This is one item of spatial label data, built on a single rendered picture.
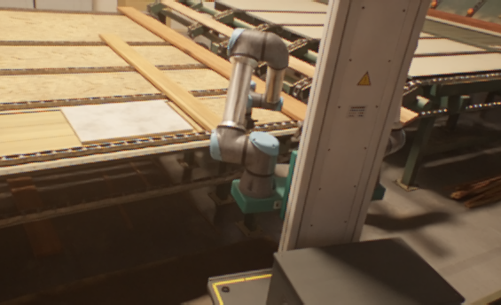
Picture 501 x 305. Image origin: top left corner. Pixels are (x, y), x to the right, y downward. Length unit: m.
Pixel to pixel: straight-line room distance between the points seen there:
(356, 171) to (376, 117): 0.22
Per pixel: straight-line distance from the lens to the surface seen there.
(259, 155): 1.70
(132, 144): 2.33
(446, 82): 3.79
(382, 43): 1.61
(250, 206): 1.76
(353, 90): 1.61
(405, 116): 3.10
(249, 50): 1.80
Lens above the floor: 1.87
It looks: 25 degrees down
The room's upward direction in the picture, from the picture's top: 8 degrees clockwise
